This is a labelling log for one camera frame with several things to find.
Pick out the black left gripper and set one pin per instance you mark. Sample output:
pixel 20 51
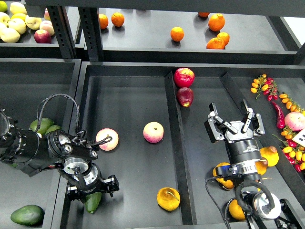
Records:
pixel 90 182

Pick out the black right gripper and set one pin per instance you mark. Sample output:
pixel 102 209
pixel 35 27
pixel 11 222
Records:
pixel 241 147

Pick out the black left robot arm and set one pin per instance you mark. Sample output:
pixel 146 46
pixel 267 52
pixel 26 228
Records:
pixel 72 155

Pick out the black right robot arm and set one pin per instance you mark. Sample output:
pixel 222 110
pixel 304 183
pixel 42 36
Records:
pixel 254 198

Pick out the yellow pear with brown stem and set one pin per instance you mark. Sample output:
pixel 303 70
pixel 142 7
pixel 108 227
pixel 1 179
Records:
pixel 261 166

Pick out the green avocado upper pile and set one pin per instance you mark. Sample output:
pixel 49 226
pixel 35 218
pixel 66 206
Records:
pixel 46 123

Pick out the pale yellow pear front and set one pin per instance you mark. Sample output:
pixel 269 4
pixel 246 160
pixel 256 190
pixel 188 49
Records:
pixel 9 35

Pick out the red chili pepper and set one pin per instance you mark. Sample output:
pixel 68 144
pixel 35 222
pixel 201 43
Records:
pixel 280 116

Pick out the cherry tomato bunch upper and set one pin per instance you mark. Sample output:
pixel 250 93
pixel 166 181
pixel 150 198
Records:
pixel 266 86

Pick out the cherry tomato bunch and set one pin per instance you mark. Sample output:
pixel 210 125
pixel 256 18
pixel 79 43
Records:
pixel 266 86
pixel 293 151

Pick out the dark red apple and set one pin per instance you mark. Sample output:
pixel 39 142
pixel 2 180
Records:
pixel 185 96

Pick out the pink apple left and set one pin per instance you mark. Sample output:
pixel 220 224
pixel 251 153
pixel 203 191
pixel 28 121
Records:
pixel 110 136

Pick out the pink apple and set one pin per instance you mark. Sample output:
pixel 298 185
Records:
pixel 153 132
pixel 110 136

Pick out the pink apple right tray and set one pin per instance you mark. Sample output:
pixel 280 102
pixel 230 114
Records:
pixel 295 121

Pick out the cherry tomato bunch lower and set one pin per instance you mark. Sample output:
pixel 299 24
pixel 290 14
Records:
pixel 293 151

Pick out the white label card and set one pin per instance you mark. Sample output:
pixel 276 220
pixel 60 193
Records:
pixel 300 138

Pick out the bright red apple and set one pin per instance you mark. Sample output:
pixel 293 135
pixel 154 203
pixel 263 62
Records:
pixel 184 77

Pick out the black centre tray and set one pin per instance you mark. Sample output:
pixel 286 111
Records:
pixel 127 96

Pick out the pink apple centre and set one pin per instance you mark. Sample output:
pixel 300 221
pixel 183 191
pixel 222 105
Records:
pixel 153 132

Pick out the orange front right shelf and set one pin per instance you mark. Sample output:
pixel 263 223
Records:
pixel 216 43

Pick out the orange behind front orange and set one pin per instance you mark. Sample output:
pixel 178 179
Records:
pixel 224 36

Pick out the black upper shelf tray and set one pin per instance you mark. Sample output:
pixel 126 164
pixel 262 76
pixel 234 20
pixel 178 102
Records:
pixel 145 37

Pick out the large orange on shelf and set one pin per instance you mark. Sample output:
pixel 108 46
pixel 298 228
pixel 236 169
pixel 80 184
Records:
pixel 216 22

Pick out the orange on shelf centre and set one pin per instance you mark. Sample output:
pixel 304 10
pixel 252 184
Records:
pixel 177 34

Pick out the orange at shelf back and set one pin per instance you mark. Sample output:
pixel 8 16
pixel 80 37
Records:
pixel 203 14

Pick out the black left tray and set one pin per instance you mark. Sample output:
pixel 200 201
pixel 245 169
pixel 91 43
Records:
pixel 24 83

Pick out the orange on shelf left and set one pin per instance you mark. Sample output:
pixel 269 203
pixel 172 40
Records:
pixel 117 19

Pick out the red apple on shelf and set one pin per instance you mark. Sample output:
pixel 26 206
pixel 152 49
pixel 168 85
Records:
pixel 42 36

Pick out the pale peach on shelf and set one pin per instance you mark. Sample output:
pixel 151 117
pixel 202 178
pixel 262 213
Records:
pixel 47 25

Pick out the green avocado by tray wall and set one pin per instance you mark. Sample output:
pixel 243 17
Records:
pixel 53 128

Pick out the black shelf post left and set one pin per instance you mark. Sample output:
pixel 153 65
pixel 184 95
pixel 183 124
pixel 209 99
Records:
pixel 60 22

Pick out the black shelf post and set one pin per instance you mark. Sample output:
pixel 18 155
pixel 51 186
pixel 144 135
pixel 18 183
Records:
pixel 60 22
pixel 90 24

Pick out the orange behind post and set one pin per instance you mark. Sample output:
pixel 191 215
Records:
pixel 103 20

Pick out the black shelf post right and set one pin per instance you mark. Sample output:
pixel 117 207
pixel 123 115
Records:
pixel 90 24

